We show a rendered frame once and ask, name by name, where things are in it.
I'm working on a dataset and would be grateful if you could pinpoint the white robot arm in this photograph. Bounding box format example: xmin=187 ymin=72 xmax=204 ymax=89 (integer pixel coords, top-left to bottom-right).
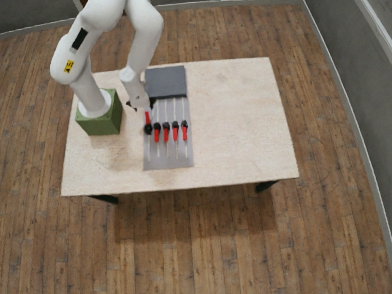
xmin=50 ymin=0 xmax=164 ymax=118

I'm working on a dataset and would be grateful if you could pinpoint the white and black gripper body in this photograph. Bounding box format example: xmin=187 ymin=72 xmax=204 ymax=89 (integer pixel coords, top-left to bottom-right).
xmin=129 ymin=90 xmax=150 ymax=108

